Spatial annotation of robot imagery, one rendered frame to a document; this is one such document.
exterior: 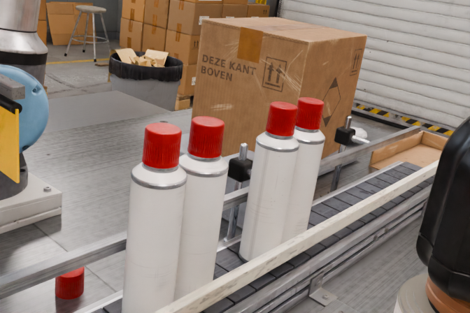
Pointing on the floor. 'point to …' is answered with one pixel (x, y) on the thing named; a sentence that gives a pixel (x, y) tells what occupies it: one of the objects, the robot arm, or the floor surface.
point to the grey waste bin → (148, 91)
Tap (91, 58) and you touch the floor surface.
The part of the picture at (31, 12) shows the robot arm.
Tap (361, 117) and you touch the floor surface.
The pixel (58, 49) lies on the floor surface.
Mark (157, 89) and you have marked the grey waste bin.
